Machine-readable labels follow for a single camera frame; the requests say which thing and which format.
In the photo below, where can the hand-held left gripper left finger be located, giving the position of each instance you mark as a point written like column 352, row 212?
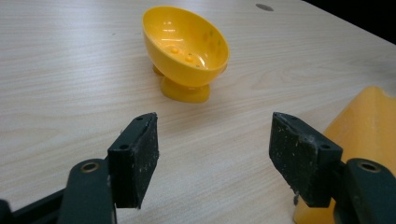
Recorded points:
column 134, row 161

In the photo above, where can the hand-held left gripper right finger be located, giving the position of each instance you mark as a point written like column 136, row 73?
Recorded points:
column 300, row 158

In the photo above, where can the yellow plastic bowl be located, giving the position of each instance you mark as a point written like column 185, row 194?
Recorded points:
column 183, row 53

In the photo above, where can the yellow plastic container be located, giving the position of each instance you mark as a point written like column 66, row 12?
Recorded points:
column 367, row 130

